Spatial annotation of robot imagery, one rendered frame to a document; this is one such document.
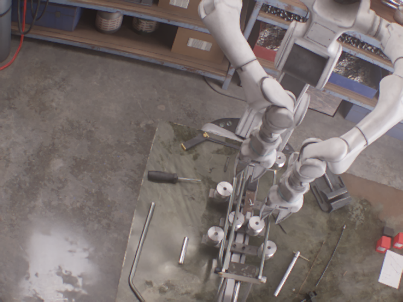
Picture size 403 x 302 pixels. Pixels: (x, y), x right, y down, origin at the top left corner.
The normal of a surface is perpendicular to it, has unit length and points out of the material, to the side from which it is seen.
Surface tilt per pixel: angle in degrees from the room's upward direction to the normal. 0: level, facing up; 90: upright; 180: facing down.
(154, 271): 0
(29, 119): 0
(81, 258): 0
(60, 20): 90
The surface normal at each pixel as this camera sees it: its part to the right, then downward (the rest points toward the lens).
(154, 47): 0.22, -0.52
